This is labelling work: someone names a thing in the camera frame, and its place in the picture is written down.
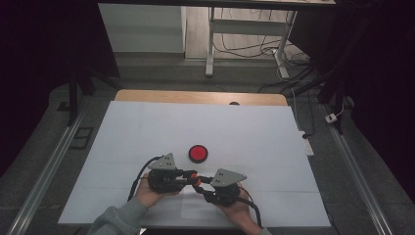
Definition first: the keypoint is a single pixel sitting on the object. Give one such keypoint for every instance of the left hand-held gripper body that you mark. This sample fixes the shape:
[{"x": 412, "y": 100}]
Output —
[{"x": 164, "y": 181}]

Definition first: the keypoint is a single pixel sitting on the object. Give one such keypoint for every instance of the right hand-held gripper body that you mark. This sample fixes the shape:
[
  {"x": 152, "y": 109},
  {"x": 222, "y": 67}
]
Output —
[{"x": 225, "y": 192}]

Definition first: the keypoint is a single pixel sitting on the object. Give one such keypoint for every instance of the small red stamp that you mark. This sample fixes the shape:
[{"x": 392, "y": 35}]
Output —
[{"x": 195, "y": 179}]

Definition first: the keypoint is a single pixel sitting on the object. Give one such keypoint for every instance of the round red ink pad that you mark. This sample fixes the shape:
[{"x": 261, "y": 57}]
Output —
[{"x": 198, "y": 154}]

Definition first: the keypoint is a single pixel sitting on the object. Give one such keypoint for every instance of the person's left hand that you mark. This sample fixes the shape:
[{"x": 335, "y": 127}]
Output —
[{"x": 148, "y": 196}]

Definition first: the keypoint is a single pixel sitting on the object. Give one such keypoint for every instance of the person's right hand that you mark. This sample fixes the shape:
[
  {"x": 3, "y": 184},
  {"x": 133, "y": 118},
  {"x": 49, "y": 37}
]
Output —
[{"x": 239, "y": 215}]

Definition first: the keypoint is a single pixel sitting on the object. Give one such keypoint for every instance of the white paper sheet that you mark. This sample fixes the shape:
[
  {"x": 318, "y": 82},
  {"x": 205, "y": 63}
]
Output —
[{"x": 195, "y": 209}]

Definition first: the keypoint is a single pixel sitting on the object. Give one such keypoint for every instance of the large white table mat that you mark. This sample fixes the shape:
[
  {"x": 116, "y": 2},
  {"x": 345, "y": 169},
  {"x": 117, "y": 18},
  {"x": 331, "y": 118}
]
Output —
[{"x": 244, "y": 130}]

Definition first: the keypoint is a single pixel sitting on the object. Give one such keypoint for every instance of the black floor socket plate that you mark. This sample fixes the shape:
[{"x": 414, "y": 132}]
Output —
[{"x": 81, "y": 138}]

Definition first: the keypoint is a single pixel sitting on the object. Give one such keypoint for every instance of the white power strip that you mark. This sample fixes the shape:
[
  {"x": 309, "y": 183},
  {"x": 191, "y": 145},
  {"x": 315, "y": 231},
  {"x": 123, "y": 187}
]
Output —
[{"x": 307, "y": 145}]

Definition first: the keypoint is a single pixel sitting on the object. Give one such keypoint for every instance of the black metal stand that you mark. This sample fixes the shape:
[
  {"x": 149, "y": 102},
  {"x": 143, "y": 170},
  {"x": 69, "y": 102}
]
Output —
[
  {"x": 337, "y": 94},
  {"x": 73, "y": 98}
]

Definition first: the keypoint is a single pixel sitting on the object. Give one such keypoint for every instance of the small white adapter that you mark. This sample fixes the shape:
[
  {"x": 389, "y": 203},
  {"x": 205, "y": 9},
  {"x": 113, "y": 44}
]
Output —
[{"x": 331, "y": 118}]

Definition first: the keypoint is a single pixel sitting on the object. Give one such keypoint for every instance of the white cabinet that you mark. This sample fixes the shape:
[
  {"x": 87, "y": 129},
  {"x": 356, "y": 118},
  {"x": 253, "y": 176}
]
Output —
[{"x": 143, "y": 29}]

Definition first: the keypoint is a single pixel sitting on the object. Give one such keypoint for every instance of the aluminium floor rail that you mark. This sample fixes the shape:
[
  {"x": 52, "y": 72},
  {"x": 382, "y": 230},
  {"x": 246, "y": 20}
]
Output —
[
  {"x": 355, "y": 169},
  {"x": 49, "y": 169}
]

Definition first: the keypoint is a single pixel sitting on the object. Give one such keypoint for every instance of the white desk frame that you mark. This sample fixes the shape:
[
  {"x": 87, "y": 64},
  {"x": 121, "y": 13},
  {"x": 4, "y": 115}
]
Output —
[{"x": 248, "y": 27}]

